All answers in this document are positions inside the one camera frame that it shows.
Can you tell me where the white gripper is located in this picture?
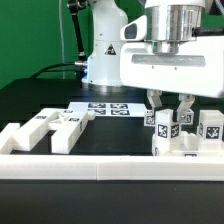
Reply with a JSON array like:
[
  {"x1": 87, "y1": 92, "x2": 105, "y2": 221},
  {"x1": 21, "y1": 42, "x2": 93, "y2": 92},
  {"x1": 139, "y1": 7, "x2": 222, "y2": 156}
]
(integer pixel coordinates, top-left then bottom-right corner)
[{"x1": 120, "y1": 41, "x2": 224, "y2": 123}]

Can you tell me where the white chair seat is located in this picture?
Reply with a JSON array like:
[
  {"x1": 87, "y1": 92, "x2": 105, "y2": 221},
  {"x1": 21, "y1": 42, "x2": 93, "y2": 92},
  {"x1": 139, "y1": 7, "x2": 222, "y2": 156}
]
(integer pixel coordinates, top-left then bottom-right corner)
[{"x1": 152, "y1": 131, "x2": 224, "y2": 158}]

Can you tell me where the white chair back frame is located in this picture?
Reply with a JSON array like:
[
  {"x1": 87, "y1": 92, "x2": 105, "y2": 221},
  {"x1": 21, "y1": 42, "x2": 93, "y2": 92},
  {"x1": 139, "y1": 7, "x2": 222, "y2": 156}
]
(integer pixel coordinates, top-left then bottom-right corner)
[{"x1": 13, "y1": 108, "x2": 96, "y2": 154}]

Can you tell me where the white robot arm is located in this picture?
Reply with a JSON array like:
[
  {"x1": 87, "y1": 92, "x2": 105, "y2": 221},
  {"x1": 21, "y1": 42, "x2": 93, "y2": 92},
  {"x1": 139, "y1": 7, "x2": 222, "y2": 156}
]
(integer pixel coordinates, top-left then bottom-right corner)
[{"x1": 83, "y1": 0, "x2": 224, "y2": 121}]

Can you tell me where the tagged white cube right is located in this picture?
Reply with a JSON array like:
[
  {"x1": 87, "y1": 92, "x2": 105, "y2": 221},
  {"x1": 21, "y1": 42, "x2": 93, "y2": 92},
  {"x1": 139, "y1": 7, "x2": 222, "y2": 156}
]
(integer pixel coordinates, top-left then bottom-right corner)
[{"x1": 184, "y1": 109, "x2": 194, "y2": 125}]

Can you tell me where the white tag sheet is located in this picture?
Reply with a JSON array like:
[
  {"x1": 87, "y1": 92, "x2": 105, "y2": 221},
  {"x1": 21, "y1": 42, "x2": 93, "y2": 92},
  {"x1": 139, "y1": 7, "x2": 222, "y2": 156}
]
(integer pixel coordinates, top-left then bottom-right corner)
[{"x1": 68, "y1": 102, "x2": 146, "y2": 117}]

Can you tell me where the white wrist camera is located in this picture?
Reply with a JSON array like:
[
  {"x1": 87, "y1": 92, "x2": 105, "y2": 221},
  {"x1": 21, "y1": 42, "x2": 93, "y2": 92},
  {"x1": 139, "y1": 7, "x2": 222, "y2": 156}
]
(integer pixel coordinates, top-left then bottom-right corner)
[{"x1": 120, "y1": 15, "x2": 147, "y2": 41}]

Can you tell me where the black cable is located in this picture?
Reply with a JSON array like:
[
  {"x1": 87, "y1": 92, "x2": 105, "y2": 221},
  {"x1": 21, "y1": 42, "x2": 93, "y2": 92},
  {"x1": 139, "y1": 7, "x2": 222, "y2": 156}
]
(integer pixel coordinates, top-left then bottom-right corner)
[{"x1": 29, "y1": 61, "x2": 88, "y2": 80}]

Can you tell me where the white front fence rail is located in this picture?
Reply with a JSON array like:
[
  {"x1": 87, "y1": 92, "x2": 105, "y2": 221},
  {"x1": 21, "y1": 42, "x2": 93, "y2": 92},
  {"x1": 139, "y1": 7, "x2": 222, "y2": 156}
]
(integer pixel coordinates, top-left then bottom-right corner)
[{"x1": 0, "y1": 155, "x2": 224, "y2": 181}]

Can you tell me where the white fence rail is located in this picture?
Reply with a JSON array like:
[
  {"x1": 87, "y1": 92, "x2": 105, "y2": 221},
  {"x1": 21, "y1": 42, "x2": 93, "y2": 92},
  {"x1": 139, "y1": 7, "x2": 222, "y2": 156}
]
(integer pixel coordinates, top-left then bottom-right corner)
[
  {"x1": 0, "y1": 123, "x2": 20, "y2": 155},
  {"x1": 0, "y1": 155, "x2": 224, "y2": 181}
]

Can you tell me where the black camera stand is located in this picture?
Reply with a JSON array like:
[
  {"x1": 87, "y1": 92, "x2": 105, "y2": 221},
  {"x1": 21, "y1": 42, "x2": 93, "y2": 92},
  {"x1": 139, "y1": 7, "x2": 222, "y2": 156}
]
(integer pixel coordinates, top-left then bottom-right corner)
[{"x1": 67, "y1": 0, "x2": 89, "y2": 61}]

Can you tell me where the white left fence rail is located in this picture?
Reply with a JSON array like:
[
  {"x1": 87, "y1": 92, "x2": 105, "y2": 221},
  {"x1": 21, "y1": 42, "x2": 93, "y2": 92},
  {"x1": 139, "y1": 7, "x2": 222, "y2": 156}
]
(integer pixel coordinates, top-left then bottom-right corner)
[{"x1": 0, "y1": 123, "x2": 20, "y2": 155}]

